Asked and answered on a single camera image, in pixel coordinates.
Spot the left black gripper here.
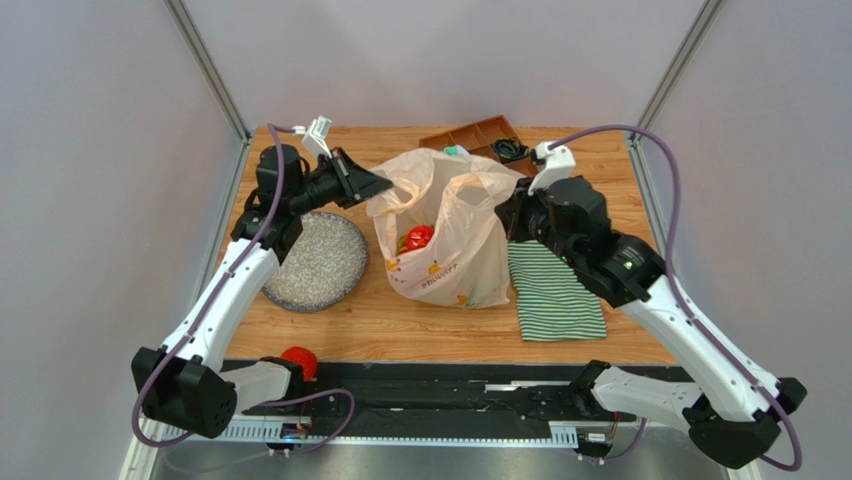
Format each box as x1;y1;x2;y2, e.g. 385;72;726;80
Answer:
288;147;392;216

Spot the translucent beige plastic bag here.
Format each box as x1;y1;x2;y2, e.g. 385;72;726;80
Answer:
366;148;523;308

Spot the red bell pepper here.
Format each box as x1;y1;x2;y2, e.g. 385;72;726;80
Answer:
404;225;435;251

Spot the red orange peach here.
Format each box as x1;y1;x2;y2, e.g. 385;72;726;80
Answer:
280;346;318;381

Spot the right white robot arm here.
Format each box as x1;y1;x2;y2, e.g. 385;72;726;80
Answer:
495;177;807;469

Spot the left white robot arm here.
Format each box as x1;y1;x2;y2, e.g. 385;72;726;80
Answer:
131;145;394;445

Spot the black yellow sock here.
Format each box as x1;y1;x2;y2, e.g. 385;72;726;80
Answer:
491;137;529;164

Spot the brown compartment tray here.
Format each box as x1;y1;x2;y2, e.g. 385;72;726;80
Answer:
419;115;537;177

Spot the mint green sock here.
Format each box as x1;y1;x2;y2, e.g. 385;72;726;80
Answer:
443;145;470;156

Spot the grey fruit plate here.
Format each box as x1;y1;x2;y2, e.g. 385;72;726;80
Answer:
261;211;368;312

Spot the green striped cloth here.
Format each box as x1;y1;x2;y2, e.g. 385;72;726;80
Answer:
508;242;607;342

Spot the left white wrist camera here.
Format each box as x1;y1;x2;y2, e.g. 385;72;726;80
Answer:
292;115;332;159

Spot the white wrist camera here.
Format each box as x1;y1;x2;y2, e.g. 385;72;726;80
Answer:
528;142;576;195
292;115;332;159

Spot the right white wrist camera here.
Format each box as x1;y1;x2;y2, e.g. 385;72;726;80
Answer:
528;142;576;195

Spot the right aluminium frame post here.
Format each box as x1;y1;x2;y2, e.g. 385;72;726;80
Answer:
630;0;725;142

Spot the aluminium frame post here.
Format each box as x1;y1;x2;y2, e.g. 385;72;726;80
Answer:
630;0;725;142
164;0;252;145

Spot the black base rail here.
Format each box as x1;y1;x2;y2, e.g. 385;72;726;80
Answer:
179;359;707;451

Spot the left aluminium frame post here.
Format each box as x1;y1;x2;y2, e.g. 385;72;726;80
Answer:
164;0;252;145

